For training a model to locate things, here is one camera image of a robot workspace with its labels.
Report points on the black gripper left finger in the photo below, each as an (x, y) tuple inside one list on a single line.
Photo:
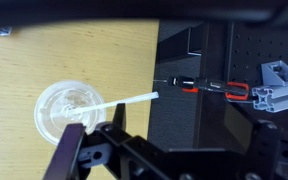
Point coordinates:
[(119, 116)]

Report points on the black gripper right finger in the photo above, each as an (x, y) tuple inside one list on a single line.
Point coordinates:
[(264, 143)]

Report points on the clear plastic straw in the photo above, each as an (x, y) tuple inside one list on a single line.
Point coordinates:
[(130, 100)]

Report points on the clear plastic cup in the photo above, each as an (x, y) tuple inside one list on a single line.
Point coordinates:
[(54, 113)]

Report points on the aluminium extrusion bar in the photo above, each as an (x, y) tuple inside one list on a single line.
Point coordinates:
[(280, 96)]

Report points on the red black clamp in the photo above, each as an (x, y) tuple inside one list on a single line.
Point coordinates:
[(214, 85)]

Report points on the black perforated breadboard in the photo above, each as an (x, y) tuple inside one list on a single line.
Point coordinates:
[(250, 46)]

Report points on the blue white patterned book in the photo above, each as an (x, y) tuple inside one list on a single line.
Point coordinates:
[(0, 31)]

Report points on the black metal bracket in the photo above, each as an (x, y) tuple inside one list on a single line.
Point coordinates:
[(174, 48)]

